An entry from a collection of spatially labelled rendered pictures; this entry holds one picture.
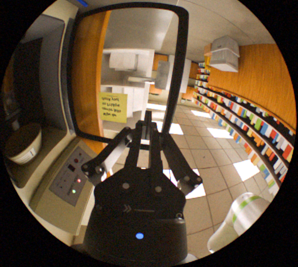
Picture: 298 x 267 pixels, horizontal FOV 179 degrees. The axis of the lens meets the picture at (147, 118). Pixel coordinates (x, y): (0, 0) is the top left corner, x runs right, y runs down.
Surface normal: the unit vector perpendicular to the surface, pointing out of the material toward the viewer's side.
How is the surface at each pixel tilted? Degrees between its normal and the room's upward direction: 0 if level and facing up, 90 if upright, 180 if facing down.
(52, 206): 135
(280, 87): 90
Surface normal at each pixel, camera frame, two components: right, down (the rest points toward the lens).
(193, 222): 0.12, -0.88
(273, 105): -0.99, -0.13
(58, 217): 0.79, -0.54
